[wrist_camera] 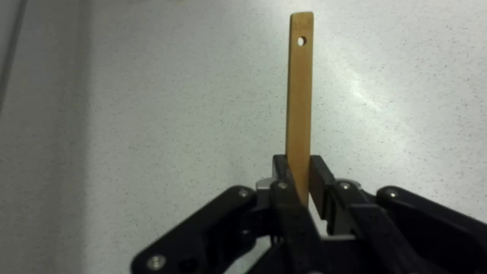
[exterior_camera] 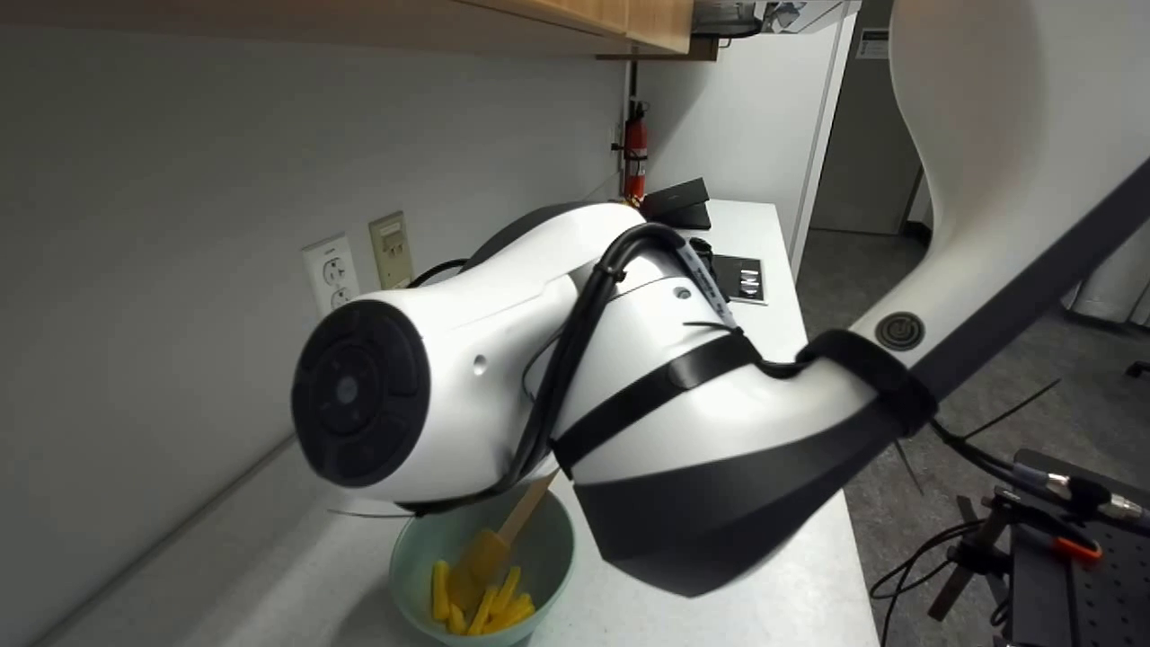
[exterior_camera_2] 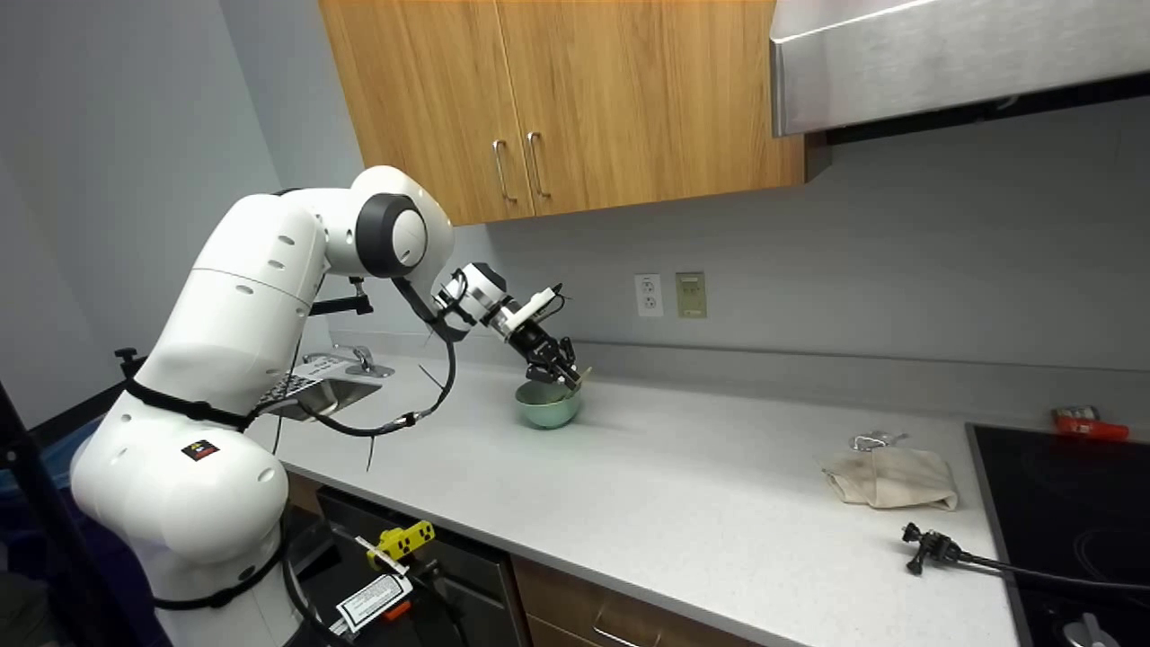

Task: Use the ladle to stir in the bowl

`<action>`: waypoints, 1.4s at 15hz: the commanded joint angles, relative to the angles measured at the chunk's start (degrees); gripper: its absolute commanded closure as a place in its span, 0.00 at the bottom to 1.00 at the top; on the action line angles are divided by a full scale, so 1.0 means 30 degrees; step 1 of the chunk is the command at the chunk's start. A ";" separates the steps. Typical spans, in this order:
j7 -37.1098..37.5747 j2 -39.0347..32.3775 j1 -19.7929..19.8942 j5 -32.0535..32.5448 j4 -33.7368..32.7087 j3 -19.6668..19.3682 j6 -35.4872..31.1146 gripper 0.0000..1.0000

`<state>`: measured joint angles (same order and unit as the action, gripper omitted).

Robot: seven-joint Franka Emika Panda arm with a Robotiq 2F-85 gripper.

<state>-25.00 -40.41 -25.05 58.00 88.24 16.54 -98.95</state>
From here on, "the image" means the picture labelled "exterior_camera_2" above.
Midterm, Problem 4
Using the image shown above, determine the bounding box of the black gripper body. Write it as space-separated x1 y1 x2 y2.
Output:
509 320 566 368

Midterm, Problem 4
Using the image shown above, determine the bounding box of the mint green bowl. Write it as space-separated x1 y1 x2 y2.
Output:
515 375 588 432

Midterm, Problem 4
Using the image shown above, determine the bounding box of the white power outlet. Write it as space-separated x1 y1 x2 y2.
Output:
634 269 666 320

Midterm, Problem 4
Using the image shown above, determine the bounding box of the steel sink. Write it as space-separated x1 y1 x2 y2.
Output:
261 368 389 424

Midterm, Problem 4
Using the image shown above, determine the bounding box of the yellow clamp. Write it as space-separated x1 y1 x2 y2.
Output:
356 519 443 572

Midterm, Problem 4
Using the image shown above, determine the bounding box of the black dishwasher front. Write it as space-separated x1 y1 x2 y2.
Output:
315 483 531 647

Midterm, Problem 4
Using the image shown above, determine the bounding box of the wooden base cabinet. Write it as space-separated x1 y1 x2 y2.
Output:
505 554 768 647

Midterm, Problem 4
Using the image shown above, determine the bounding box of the silver metal device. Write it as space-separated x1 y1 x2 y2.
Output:
324 572 416 640

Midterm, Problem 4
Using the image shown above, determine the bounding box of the clear plastic wrap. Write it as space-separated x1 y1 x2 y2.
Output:
844 429 914 457

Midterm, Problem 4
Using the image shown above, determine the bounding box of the beige crumpled cloth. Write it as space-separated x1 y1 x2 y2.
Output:
819 441 964 515

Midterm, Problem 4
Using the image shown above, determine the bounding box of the steel range hood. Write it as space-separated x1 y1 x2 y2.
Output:
765 0 1150 151

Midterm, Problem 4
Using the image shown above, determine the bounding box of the small red item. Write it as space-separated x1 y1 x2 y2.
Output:
1048 407 1131 444

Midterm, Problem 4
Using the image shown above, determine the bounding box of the black glass cooktop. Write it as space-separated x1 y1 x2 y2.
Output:
964 419 1150 647

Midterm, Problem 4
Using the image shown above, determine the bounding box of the silver cooktop knob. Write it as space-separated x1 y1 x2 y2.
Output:
1059 607 1124 647

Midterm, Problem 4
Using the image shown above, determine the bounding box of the beige wall switch plate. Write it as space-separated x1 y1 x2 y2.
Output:
673 269 713 323

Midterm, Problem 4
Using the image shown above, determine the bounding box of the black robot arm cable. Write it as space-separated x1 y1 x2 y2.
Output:
284 277 465 437

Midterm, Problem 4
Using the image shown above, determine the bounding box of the metal cabinet handle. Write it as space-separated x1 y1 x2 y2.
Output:
521 128 552 205
487 135 521 208

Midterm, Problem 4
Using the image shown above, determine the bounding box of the wooden wall cabinet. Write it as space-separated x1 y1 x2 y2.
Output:
315 0 831 229

